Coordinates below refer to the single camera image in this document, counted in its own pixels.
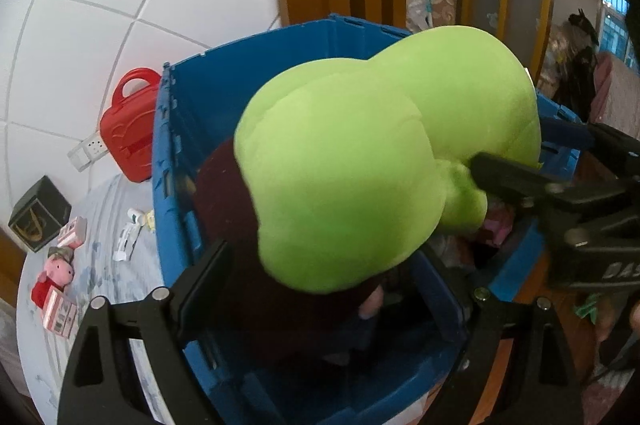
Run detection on small white toy pieces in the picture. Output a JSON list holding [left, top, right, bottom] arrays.
[[114, 225, 141, 262]]

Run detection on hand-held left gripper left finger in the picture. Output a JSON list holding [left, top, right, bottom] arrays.
[[56, 239, 233, 425]]

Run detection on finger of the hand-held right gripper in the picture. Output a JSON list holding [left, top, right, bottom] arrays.
[[540, 118, 640, 180], [470, 152, 640, 256]]

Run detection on green plush apple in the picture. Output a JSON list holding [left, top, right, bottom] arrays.
[[234, 25, 543, 295]]

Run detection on red small suitcase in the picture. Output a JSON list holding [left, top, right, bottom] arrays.
[[99, 68, 162, 182]]

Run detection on pink white tissue pack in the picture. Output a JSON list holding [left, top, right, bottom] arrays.
[[57, 216, 88, 250], [40, 290, 78, 337]]

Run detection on black gift box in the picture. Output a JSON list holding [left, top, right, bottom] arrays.
[[8, 176, 72, 253]]

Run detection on pink striped cloth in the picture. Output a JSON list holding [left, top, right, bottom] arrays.
[[477, 200, 516, 248]]

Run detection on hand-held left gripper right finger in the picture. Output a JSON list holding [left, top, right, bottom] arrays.
[[417, 252, 586, 425]]

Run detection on pink patterned cover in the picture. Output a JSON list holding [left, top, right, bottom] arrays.
[[592, 52, 640, 141]]

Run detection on dark hanging garment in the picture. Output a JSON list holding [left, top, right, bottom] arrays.
[[552, 9, 601, 123]]

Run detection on maroon knit beanie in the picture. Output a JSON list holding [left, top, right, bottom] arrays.
[[192, 138, 383, 346]]

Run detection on pink pig plush red dress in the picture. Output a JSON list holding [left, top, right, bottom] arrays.
[[31, 247, 76, 308]]

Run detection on white wall socket panel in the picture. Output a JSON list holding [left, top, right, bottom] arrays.
[[67, 132, 108, 171]]

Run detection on blue plastic crate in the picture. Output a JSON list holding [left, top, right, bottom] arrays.
[[151, 14, 583, 425]]

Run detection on person's right hand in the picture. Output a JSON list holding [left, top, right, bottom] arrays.
[[596, 292, 640, 345]]

